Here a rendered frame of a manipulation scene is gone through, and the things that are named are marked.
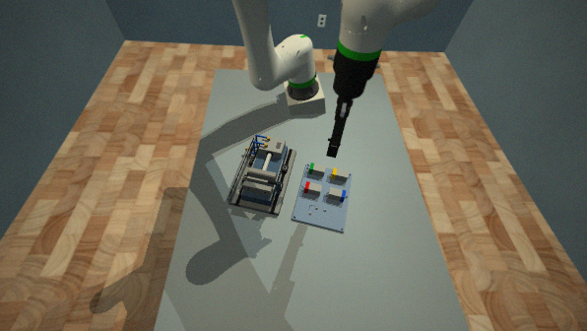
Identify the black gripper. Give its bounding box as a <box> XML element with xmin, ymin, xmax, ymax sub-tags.
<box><xmin>326</xmin><ymin>75</ymin><xmax>367</xmax><ymax>158</ymax></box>

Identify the beige block with yellow end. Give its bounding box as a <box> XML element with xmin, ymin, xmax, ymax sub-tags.
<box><xmin>331</xmin><ymin>168</ymin><xmax>349</xmax><ymax>182</ymax></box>

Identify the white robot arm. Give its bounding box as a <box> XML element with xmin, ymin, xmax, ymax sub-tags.
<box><xmin>231</xmin><ymin>0</ymin><xmax>441</xmax><ymax>100</ymax></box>

